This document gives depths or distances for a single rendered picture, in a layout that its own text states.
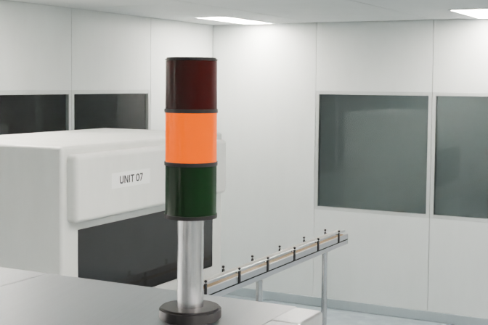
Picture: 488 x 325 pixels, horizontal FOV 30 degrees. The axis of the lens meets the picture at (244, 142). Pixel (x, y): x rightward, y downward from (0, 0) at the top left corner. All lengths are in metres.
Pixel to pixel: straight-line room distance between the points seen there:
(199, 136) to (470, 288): 8.34
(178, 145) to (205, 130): 0.03
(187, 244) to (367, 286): 8.60
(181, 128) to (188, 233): 0.10
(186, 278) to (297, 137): 8.68
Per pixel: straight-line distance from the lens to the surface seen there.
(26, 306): 0.96
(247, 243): 9.92
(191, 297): 0.88
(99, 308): 0.94
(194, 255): 0.87
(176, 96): 0.84
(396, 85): 9.13
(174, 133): 0.85
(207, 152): 0.85
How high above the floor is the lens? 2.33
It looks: 4 degrees down
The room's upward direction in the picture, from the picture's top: 1 degrees clockwise
